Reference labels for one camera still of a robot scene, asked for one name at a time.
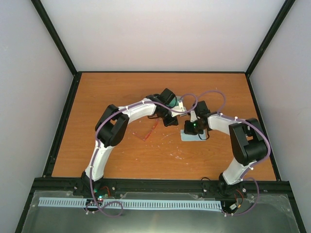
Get light blue cleaning cloth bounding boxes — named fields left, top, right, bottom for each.
left=180, top=130, right=208, bottom=142

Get grey glasses case green lining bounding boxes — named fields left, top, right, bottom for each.
left=168, top=96, right=180, bottom=117

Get pink transparent sunglasses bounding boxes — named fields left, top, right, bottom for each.
left=131, top=117, right=159, bottom=141

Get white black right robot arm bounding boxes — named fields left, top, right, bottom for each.
left=184, top=101, right=271, bottom=197

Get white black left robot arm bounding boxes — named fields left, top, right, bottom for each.
left=81, top=88, right=184, bottom=196

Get clear plastic front sheet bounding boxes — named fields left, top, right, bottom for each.
left=22, top=191, right=299, bottom=233

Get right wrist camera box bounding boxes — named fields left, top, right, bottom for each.
left=190, top=110, right=197, bottom=122

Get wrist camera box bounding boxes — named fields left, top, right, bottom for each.
left=174, top=100, right=187, bottom=116
left=190, top=110, right=197, bottom=122

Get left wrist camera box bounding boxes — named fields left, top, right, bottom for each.
left=174, top=100, right=187, bottom=116

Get light blue slotted cable duct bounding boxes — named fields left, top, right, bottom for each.
left=38, top=197, right=222, bottom=212

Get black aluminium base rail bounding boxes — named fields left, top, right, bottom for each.
left=29, top=177, right=294, bottom=200

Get black enclosure frame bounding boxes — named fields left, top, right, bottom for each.
left=15, top=0, right=306, bottom=233

